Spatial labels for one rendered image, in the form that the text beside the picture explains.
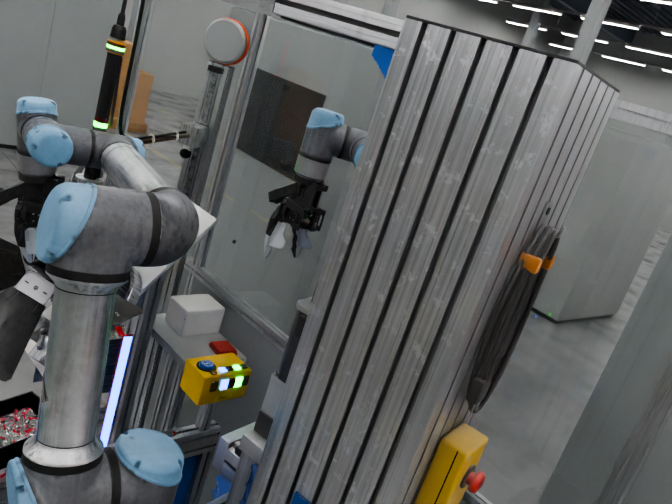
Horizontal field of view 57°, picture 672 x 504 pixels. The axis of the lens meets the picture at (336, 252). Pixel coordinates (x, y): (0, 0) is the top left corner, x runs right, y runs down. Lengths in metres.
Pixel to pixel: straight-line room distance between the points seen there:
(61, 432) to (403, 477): 0.50
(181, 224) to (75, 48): 6.55
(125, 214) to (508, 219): 0.53
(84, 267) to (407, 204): 0.46
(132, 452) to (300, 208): 0.62
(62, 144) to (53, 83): 6.20
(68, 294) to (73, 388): 0.14
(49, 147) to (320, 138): 0.54
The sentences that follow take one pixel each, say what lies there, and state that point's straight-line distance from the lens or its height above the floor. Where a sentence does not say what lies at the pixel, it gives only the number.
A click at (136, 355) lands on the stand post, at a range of 2.23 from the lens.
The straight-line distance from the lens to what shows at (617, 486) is 1.61.
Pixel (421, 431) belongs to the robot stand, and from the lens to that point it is 0.92.
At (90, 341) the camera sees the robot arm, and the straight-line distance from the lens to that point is 0.97.
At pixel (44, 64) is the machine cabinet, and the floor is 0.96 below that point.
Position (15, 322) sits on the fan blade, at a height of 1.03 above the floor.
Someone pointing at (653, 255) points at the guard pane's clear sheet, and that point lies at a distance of 1.51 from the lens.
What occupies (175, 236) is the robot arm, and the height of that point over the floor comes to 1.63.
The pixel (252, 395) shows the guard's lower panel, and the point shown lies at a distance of 2.35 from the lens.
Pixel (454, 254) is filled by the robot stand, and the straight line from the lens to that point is 0.84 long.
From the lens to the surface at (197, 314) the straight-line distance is 2.30.
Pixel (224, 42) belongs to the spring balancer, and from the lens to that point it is 2.31.
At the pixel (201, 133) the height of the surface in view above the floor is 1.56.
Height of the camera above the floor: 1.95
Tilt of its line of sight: 17 degrees down
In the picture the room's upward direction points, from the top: 18 degrees clockwise
